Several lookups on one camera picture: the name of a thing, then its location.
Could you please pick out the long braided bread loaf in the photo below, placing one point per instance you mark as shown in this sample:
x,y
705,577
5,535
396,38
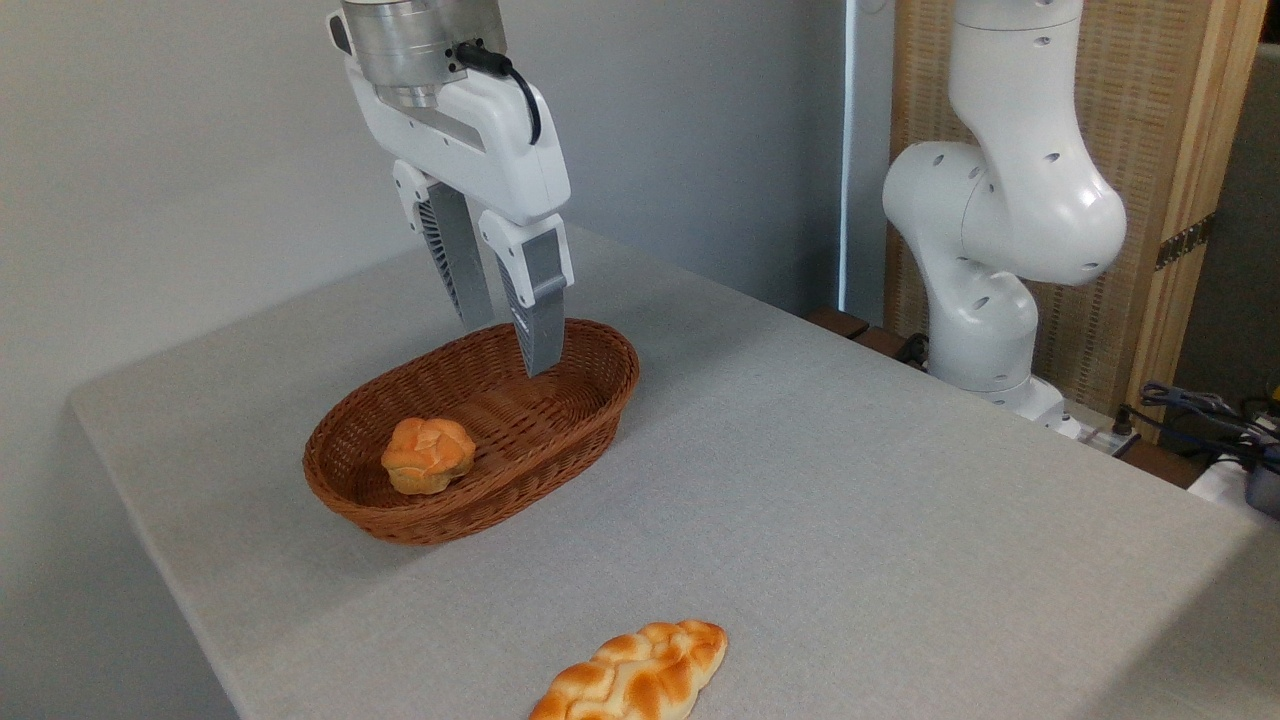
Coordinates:
x,y
630,675

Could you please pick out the round orange bread roll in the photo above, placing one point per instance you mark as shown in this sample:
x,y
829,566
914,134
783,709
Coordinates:
x,y
428,455

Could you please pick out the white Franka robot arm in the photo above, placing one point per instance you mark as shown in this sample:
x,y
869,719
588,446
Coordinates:
x,y
1010,190

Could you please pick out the woven wooden folding screen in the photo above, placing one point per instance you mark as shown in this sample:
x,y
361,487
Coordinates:
x,y
1150,110

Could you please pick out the white vertical wall trim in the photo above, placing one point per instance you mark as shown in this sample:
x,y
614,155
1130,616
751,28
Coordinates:
x,y
850,150

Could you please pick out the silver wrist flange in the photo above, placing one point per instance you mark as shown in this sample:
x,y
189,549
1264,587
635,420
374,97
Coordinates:
x,y
410,40

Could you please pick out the brown oval wicker basket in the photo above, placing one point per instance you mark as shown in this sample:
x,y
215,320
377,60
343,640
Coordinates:
x,y
520,430

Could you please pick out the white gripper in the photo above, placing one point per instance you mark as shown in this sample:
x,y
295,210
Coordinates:
x,y
490,150

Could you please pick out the dark metal screen hinge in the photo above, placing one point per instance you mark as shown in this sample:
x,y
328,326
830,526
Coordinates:
x,y
1185,240

